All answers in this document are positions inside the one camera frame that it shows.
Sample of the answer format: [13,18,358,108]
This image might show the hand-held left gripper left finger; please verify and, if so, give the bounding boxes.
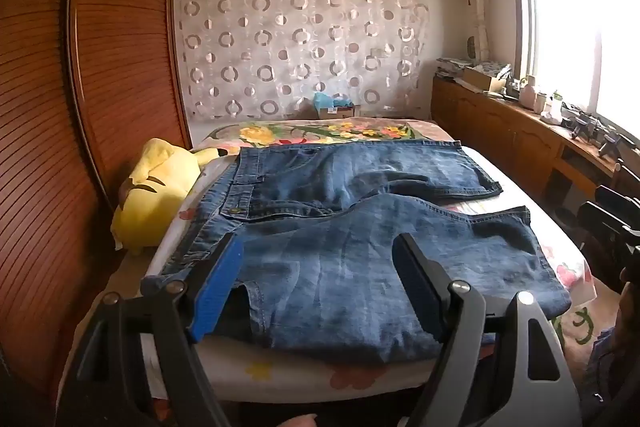
[55,232,246,427]

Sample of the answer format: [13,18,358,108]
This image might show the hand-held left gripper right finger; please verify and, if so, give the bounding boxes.
[391,233,583,427]

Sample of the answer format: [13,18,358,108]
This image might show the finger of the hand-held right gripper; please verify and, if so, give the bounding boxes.
[577,202,640,268]
[595,184,640,215]

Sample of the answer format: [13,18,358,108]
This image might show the blue denim pants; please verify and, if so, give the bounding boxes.
[160,139,573,365]

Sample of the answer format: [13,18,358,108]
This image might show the person's left hand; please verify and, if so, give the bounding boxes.
[277,413,319,427]

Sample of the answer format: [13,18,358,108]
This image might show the black gadgets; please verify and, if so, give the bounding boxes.
[562,104,621,158]

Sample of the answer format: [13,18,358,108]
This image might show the bed with floral sheet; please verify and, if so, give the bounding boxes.
[55,119,596,427]

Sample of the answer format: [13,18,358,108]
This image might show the yellow plush toy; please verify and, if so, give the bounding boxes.
[111,138,241,256]

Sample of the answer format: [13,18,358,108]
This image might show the person's dark clothing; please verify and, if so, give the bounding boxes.
[582,282,640,427]

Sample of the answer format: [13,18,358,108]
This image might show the wooden cabinet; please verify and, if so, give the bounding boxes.
[431,74,626,208]

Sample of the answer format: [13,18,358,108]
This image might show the floral blanket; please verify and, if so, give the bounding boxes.
[192,119,456,158]

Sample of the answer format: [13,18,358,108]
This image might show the bright window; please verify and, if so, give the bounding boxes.
[505,0,640,142]

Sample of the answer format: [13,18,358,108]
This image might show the small cardboard box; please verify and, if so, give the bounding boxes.
[320,104,362,120]

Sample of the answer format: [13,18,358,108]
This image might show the open cardboard box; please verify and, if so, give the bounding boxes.
[462,66,506,92]

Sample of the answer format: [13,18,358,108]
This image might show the pile of papers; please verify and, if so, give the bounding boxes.
[435,57,473,80]

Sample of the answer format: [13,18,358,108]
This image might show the wooden louvered wardrobe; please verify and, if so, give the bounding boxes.
[0,0,193,408]

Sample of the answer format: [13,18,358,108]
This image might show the circle patterned curtain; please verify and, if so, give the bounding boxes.
[172,0,431,122]

